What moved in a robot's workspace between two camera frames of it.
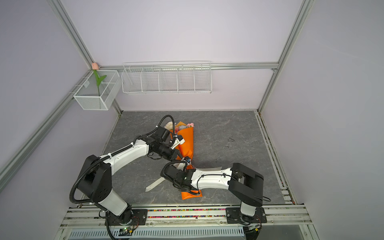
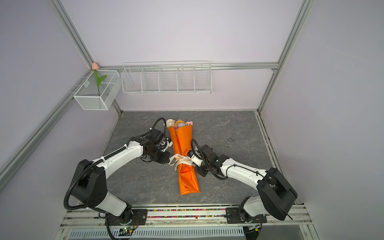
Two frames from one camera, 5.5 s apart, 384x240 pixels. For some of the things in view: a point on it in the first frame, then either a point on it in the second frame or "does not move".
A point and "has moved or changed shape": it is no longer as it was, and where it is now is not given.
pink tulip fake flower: x=95 y=67 does not move
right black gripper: x=173 y=166 → x=203 y=173
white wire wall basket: x=192 y=77 does not move
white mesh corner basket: x=87 y=95 does not move
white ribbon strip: x=211 y=168 → x=179 y=158
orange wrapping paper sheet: x=186 y=148 has moved or changed shape
